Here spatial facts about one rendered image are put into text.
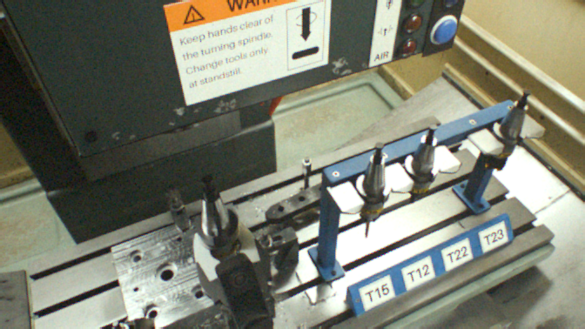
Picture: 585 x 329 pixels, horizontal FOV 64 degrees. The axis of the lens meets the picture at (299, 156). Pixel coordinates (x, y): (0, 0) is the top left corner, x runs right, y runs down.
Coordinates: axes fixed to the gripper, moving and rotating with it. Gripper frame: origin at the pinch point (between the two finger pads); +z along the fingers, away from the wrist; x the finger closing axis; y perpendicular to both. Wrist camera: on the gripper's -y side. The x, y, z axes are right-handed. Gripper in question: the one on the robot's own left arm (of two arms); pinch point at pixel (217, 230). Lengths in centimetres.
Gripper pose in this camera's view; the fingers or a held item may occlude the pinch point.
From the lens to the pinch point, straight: 74.6
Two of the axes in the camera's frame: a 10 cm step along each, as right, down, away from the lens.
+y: 0.0, 6.7, 7.4
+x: 9.0, -3.2, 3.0
